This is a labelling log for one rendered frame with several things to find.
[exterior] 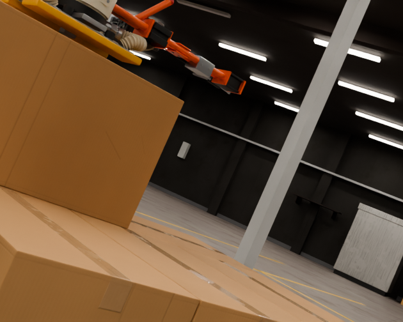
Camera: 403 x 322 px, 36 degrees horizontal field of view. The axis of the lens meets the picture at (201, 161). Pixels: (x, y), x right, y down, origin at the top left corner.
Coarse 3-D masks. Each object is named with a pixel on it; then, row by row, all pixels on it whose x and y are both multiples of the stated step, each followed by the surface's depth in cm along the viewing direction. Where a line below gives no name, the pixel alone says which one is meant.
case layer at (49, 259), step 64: (0, 192) 140; (0, 256) 96; (64, 256) 103; (128, 256) 130; (192, 256) 179; (0, 320) 94; (64, 320) 101; (128, 320) 108; (192, 320) 118; (256, 320) 129; (320, 320) 164
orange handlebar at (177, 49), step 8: (120, 8) 178; (128, 16) 180; (136, 24) 182; (144, 24) 183; (168, 48) 196; (176, 48) 192; (184, 48) 195; (184, 56) 195; (192, 56) 197; (216, 72) 204
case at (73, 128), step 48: (0, 48) 143; (48, 48) 150; (0, 96) 146; (48, 96) 153; (96, 96) 160; (144, 96) 169; (0, 144) 148; (48, 144) 156; (96, 144) 164; (144, 144) 172; (48, 192) 159; (96, 192) 167
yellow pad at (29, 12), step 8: (0, 0) 170; (8, 0) 166; (16, 0) 167; (16, 8) 169; (24, 8) 168; (32, 16) 170; (40, 16) 172; (48, 24) 174; (56, 24) 175; (80, 40) 180; (88, 48) 183; (96, 48) 184; (104, 56) 187
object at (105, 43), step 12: (24, 0) 157; (36, 0) 151; (36, 12) 160; (48, 12) 153; (60, 12) 155; (72, 12) 161; (60, 24) 162; (72, 24) 158; (84, 24) 161; (84, 36) 164; (96, 36) 162; (108, 36) 169; (108, 48) 166; (120, 48) 168; (120, 60) 178; (132, 60) 171
